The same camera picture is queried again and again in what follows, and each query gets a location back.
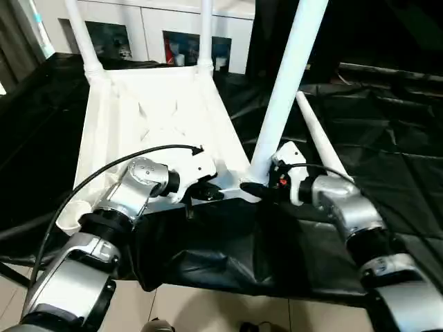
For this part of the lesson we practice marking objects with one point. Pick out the white plastic table leg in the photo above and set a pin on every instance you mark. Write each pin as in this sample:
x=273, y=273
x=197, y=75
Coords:
x=322, y=138
x=205, y=38
x=83, y=38
x=290, y=86

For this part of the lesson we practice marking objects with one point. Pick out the white plastic table top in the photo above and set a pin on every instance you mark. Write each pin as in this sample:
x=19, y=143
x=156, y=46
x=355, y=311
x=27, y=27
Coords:
x=152, y=110

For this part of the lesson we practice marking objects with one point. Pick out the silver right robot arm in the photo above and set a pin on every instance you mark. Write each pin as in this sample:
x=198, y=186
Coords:
x=346, y=200

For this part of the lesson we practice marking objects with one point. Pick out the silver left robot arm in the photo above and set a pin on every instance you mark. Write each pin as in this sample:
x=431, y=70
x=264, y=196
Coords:
x=142, y=183

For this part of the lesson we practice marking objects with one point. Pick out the black work mat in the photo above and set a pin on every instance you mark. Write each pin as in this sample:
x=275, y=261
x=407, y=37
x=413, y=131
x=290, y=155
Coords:
x=221, y=249

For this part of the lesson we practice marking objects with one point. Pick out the white jar red label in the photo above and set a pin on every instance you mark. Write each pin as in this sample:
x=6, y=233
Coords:
x=219, y=64

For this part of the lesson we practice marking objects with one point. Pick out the red package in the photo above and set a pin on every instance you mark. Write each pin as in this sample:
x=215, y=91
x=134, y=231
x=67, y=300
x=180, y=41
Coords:
x=169, y=52

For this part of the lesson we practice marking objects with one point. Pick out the large black box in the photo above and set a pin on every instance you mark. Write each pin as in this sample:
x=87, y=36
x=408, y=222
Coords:
x=266, y=34

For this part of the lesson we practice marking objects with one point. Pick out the silver metal bar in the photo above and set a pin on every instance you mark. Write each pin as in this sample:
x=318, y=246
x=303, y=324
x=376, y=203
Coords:
x=391, y=71

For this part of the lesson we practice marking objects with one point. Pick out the white glass-door cabinet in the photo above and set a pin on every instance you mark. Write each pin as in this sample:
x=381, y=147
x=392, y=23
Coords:
x=149, y=20

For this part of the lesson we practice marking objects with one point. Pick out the grey curtain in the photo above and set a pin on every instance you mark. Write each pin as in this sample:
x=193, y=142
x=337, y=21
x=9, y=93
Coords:
x=15, y=38

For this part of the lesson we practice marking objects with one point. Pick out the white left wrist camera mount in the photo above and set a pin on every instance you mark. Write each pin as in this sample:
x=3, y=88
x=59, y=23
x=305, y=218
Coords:
x=197, y=166

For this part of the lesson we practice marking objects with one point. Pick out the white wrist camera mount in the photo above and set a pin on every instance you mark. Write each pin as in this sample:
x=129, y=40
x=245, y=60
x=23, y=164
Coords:
x=292, y=155
x=197, y=166

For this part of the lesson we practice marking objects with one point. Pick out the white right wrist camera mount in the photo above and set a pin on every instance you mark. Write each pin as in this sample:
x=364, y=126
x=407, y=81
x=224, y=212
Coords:
x=292, y=155

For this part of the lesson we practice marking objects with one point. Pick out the black metal frame leg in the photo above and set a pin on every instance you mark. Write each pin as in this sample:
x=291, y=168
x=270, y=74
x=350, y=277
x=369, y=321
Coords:
x=14, y=274

